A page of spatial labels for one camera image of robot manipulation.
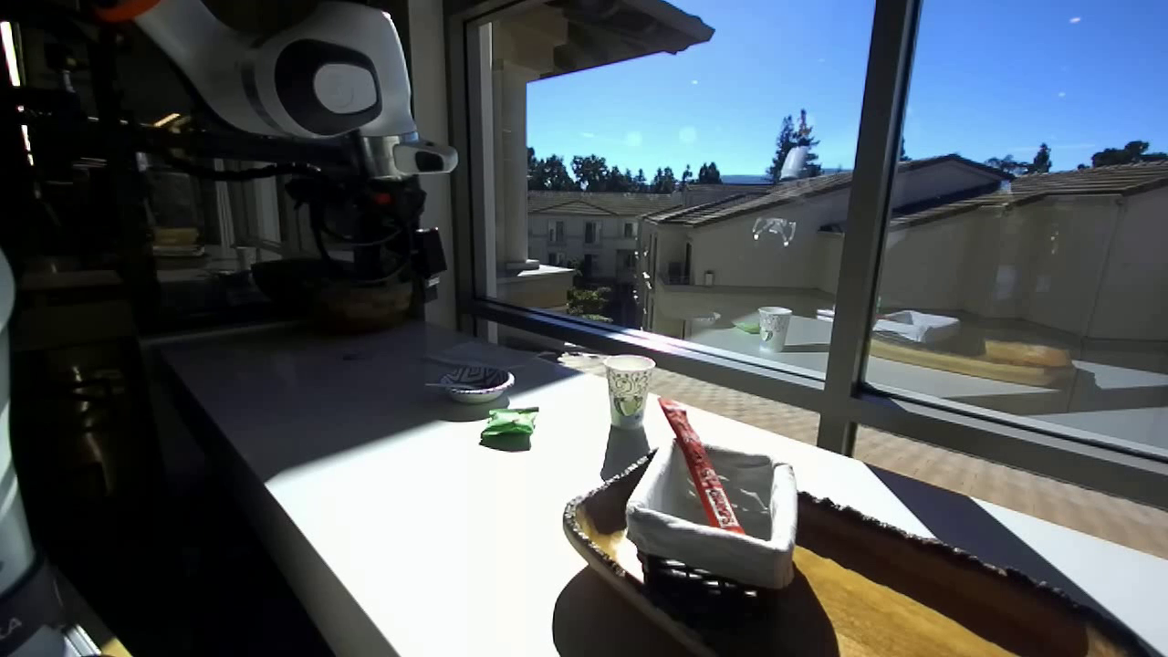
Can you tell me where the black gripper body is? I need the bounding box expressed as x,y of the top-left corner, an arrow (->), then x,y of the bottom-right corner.
280,166 -> 451,299

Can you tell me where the green sachet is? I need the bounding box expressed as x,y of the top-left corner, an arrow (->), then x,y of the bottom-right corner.
474,406 -> 542,452

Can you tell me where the white square box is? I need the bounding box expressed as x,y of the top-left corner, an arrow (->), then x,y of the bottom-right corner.
620,437 -> 801,596

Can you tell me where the small blue patterned bowl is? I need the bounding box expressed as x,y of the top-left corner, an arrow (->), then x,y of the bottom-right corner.
434,366 -> 520,407

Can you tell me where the white paper cup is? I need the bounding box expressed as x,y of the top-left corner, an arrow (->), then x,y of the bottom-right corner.
598,351 -> 660,429

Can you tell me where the red stick utensil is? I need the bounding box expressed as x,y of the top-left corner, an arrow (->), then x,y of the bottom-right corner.
658,399 -> 748,536

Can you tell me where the brown wooden tray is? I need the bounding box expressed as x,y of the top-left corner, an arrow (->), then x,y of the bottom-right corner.
557,452 -> 1164,657

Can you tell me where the window frame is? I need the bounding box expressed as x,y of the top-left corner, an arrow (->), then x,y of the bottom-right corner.
440,0 -> 1168,516

